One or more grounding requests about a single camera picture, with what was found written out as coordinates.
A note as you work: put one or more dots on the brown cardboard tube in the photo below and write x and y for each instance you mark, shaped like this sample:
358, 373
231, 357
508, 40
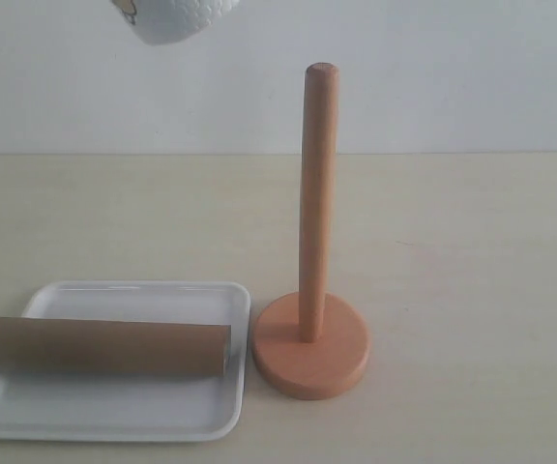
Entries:
113, 347

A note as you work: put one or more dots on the printed white paper towel roll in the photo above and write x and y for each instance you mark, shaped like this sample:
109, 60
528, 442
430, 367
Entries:
159, 22

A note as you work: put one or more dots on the wooden paper towel holder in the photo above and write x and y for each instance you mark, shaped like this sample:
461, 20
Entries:
310, 344

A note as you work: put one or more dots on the white square tray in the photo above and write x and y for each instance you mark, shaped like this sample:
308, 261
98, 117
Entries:
118, 409

